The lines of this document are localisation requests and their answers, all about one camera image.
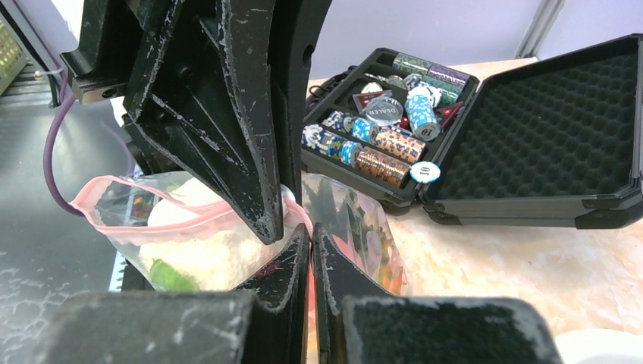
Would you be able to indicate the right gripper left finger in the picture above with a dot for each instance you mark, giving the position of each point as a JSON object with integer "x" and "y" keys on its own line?
{"x": 262, "y": 321}

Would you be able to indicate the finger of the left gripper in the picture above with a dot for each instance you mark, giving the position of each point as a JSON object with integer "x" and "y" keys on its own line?
{"x": 295, "y": 30}

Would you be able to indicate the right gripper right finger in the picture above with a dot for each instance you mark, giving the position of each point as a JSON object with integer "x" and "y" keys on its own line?
{"x": 360, "y": 322}

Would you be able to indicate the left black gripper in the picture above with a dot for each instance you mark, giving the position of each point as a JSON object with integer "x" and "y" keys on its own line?
{"x": 196, "y": 82}

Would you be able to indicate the toy pineapple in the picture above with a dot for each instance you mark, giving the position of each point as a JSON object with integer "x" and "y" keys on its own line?
{"x": 332, "y": 204}

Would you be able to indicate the clear pink-dotted zip bag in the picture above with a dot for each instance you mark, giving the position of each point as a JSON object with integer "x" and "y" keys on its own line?
{"x": 182, "y": 236}

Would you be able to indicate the white oval plastic basket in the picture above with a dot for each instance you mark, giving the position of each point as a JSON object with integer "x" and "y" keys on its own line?
{"x": 598, "y": 345}

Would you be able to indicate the white toy cauliflower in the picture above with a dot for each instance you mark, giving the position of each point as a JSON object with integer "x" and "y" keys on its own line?
{"x": 219, "y": 261}

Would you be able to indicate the white blue poker chip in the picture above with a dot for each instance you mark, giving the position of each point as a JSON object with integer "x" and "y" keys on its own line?
{"x": 424, "y": 172}

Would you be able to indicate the green perforated metal box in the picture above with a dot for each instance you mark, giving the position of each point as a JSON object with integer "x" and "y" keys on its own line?
{"x": 13, "y": 59}

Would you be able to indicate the black poker chip case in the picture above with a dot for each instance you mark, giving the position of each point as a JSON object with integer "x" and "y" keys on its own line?
{"x": 556, "y": 143}

